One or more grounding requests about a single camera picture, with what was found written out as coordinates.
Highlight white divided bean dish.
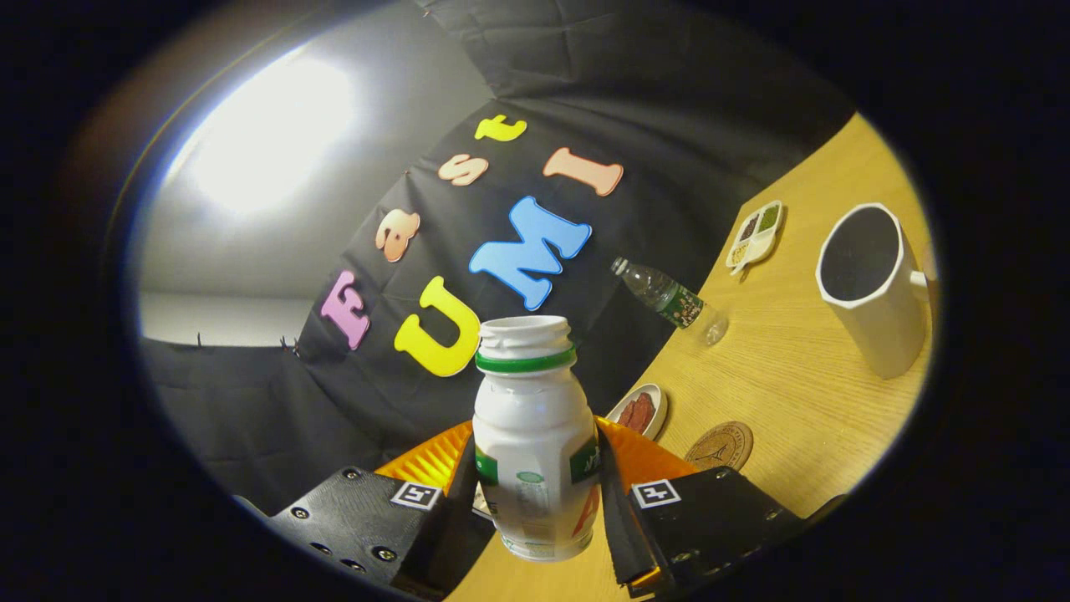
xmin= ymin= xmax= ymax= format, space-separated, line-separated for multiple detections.
xmin=726 ymin=200 xmax=784 ymax=277

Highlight round wooden coaster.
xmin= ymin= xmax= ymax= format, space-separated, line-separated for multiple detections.
xmin=684 ymin=421 xmax=754 ymax=472

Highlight round grey plate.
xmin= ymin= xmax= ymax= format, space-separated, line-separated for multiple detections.
xmin=605 ymin=383 xmax=669 ymax=441

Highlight white juice bottle green ring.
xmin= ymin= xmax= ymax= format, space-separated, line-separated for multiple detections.
xmin=472 ymin=315 xmax=601 ymax=563

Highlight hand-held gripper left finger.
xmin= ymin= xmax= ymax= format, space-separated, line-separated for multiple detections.
xmin=238 ymin=418 xmax=498 ymax=599

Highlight wooden table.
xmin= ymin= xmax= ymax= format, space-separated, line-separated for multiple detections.
xmin=447 ymin=113 xmax=937 ymax=602

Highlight white cup wooden handle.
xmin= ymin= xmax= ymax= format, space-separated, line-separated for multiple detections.
xmin=815 ymin=202 xmax=941 ymax=380

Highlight red sausage slices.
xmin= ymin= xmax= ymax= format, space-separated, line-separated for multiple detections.
xmin=617 ymin=393 xmax=657 ymax=434

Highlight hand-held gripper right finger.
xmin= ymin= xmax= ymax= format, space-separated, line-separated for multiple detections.
xmin=592 ymin=416 xmax=845 ymax=596

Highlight clear plastic water bottle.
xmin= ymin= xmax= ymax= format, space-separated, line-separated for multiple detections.
xmin=610 ymin=257 xmax=730 ymax=347

